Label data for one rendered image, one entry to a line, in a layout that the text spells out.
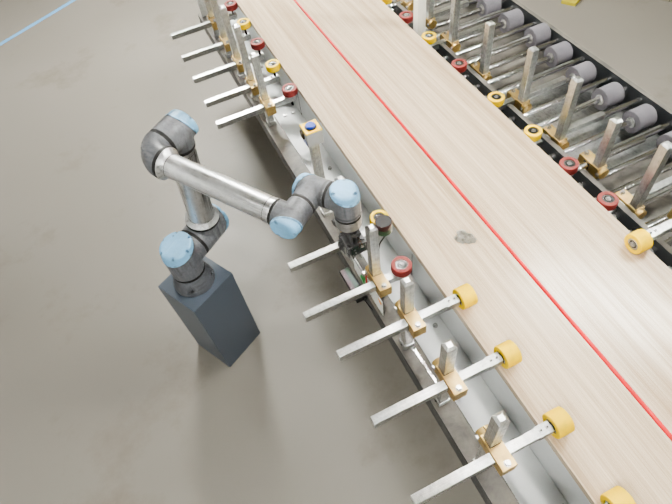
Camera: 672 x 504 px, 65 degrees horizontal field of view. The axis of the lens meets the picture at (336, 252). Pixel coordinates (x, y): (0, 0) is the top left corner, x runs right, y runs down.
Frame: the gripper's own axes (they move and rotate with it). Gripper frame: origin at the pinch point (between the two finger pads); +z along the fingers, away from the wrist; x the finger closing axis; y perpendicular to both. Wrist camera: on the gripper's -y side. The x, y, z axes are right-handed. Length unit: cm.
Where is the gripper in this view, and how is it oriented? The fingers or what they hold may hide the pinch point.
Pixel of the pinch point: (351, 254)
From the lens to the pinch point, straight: 192.9
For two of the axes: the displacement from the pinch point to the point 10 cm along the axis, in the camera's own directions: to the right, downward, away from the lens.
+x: 9.0, -3.9, 1.7
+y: 4.1, 7.0, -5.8
